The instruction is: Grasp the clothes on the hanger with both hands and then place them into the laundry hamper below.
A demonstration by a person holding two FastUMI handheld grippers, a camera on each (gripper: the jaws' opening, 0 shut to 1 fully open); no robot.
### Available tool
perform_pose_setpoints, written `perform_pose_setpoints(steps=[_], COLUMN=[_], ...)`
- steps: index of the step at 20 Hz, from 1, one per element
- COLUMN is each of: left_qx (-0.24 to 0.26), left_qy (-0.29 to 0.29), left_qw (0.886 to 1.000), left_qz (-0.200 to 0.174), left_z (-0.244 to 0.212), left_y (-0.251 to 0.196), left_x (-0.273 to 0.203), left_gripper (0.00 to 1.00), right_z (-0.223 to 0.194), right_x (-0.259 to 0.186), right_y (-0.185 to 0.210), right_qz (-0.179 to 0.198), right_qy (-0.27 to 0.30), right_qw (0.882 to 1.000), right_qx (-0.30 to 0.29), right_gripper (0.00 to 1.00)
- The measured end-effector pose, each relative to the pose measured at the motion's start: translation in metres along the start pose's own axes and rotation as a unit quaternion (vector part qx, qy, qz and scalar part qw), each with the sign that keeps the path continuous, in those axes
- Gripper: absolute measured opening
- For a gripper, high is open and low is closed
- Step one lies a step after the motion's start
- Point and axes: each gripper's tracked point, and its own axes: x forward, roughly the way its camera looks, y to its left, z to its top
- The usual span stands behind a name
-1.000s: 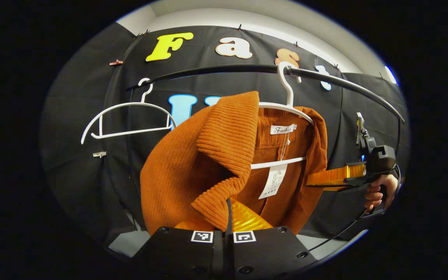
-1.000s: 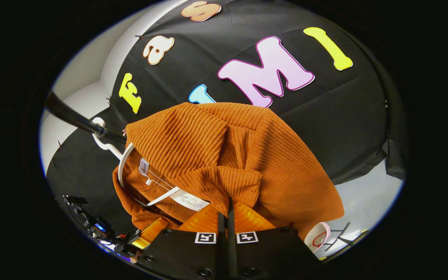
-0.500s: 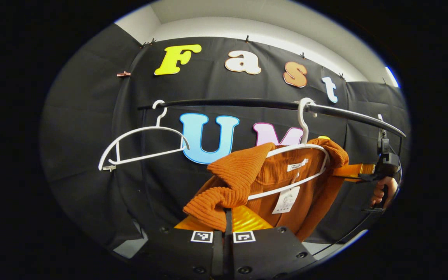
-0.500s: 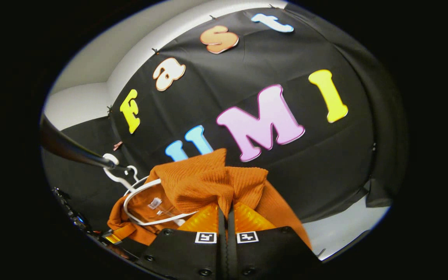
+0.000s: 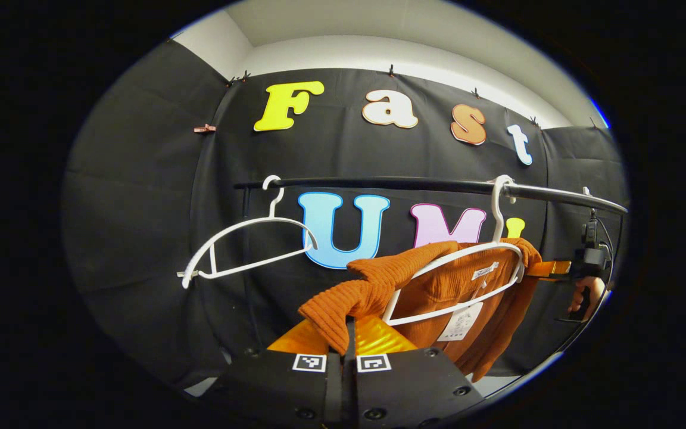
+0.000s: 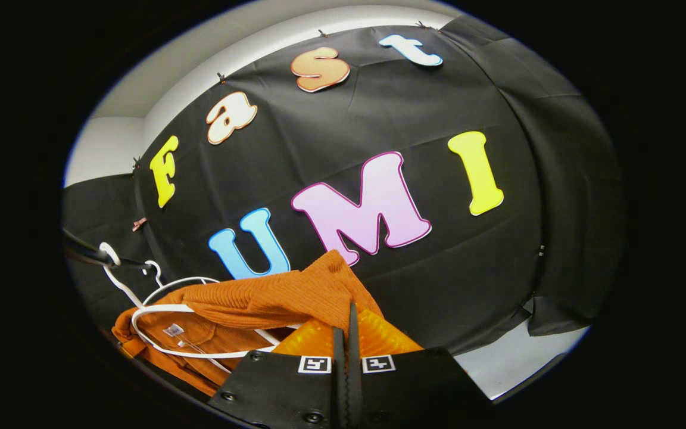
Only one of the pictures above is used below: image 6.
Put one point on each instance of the copper clip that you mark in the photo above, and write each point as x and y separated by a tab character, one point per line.
139	224

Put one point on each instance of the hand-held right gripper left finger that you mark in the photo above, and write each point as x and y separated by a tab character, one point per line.
339	387

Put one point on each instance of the white plastic clothes hanger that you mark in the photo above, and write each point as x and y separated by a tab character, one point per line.
182	279
164	307

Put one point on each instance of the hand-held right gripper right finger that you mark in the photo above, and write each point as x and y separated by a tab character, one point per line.
355	387

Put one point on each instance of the black backdrop cloth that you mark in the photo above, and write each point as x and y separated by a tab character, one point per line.
438	268

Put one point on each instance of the black clothes rack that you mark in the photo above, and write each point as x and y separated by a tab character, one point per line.
90	255

